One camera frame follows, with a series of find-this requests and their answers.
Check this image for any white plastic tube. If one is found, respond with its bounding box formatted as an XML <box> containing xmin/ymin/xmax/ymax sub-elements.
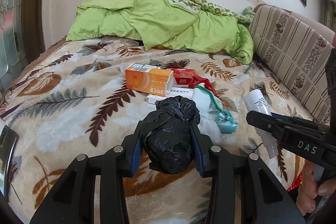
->
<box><xmin>243</xmin><ymin>89</ymin><xmax>279</xmax><ymax>160</ymax></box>

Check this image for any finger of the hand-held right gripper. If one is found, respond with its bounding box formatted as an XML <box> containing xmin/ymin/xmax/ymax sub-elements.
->
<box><xmin>270</xmin><ymin>112</ymin><xmax>328</xmax><ymax>130</ymax></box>
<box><xmin>246</xmin><ymin>110</ymin><xmax>286</xmax><ymax>139</ymax></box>

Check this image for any brown glass panel door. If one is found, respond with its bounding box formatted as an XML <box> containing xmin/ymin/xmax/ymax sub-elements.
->
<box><xmin>0</xmin><ymin>0</ymin><xmax>51</xmax><ymax>98</ymax></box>

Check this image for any black plastic bag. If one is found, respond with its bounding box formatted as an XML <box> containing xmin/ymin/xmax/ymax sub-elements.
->
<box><xmin>143</xmin><ymin>96</ymin><xmax>201</xmax><ymax>174</ymax></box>

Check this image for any white cardboard box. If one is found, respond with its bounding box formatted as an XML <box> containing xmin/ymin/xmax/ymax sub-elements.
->
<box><xmin>146</xmin><ymin>85</ymin><xmax>196</xmax><ymax>104</ymax></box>

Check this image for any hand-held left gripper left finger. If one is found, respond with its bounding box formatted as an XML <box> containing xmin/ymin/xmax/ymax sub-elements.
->
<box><xmin>29</xmin><ymin>120</ymin><xmax>144</xmax><ymax>224</ymax></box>

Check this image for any small teal packet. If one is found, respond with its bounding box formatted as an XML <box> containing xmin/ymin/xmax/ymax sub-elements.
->
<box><xmin>216</xmin><ymin>111</ymin><xmax>238</xmax><ymax>133</ymax></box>

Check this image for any red plastic mesh basket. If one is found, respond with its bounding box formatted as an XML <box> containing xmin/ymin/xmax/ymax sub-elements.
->
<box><xmin>287</xmin><ymin>176</ymin><xmax>303</xmax><ymax>192</ymax></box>

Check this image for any small red wrapper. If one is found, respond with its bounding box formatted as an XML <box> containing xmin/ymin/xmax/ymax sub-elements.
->
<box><xmin>171</xmin><ymin>69</ymin><xmax>200</xmax><ymax>86</ymax></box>

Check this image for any red foil wrapper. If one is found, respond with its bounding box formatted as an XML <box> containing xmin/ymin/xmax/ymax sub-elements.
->
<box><xmin>190</xmin><ymin>76</ymin><xmax>219</xmax><ymax>96</ymax></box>

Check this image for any black smartphone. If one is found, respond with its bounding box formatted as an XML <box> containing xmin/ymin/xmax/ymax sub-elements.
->
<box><xmin>0</xmin><ymin>125</ymin><xmax>20</xmax><ymax>203</ymax></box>

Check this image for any leaf print blanket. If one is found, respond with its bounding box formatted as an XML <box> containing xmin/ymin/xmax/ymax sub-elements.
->
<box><xmin>0</xmin><ymin>39</ymin><xmax>328</xmax><ymax>224</ymax></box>

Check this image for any striped brown floral cushion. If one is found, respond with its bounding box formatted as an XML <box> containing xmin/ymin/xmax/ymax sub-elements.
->
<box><xmin>248</xmin><ymin>3</ymin><xmax>336</xmax><ymax>125</ymax></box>

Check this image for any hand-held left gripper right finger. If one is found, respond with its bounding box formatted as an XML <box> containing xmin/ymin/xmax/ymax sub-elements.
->
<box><xmin>188</xmin><ymin>121</ymin><xmax>306</xmax><ymax>224</ymax></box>

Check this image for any plain green quilt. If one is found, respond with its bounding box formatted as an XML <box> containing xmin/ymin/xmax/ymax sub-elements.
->
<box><xmin>66</xmin><ymin>0</ymin><xmax>255</xmax><ymax>65</ymax></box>

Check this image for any dark wooden frame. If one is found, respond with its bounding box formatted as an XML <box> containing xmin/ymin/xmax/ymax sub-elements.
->
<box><xmin>318</xmin><ymin>0</ymin><xmax>336</xmax><ymax>30</ymax></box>

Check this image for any orange cardboard box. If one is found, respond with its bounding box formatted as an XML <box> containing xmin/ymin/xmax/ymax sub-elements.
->
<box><xmin>125</xmin><ymin>63</ymin><xmax>174</xmax><ymax>98</ymax></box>

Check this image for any person's right hand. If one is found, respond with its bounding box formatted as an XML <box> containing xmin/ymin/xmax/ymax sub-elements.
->
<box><xmin>295</xmin><ymin>161</ymin><xmax>336</xmax><ymax>211</ymax></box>

